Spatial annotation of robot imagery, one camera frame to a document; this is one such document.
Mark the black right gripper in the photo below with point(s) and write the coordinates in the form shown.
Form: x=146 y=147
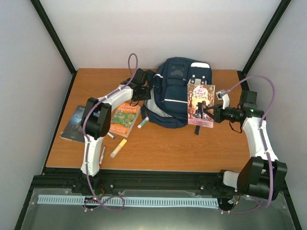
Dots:
x=218 y=116

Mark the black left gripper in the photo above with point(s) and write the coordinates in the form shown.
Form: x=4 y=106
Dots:
x=147 y=95

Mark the pink Taming Shrew book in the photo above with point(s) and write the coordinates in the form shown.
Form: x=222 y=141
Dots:
x=200 y=97

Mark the navy blue student backpack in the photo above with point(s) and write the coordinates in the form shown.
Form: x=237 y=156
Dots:
x=168 y=106

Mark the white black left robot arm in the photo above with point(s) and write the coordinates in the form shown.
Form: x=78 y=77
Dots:
x=96 y=119

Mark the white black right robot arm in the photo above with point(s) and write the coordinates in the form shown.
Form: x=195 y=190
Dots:
x=263 y=175

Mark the orange Treehouse book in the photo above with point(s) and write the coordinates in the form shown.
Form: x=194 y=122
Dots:
x=123 y=119

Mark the green white glue stick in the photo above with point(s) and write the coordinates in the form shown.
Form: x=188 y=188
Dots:
x=141 y=124

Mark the purple capped white marker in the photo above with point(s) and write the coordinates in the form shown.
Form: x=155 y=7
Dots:
x=112 y=136

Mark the yellow highlighter marker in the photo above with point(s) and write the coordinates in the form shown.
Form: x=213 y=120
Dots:
x=118 y=148

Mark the red white marker pen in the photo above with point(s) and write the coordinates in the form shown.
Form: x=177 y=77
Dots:
x=102 y=156

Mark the dark blue Heights book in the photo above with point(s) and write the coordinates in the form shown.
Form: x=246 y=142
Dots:
x=73 y=130

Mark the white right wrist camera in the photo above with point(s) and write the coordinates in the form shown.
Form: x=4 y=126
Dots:
x=222 y=95

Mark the black right corner post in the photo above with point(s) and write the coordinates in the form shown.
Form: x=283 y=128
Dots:
x=276 y=17

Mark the black corner post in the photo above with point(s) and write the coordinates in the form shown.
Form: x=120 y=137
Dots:
x=53 y=35
x=276 y=17

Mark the black aluminium frame rail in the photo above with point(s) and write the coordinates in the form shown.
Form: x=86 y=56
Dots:
x=113 y=181

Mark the black left corner post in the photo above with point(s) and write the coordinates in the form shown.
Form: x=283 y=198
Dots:
x=53 y=35

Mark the light blue slotted cable duct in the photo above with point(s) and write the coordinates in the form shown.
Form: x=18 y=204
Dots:
x=129 y=201

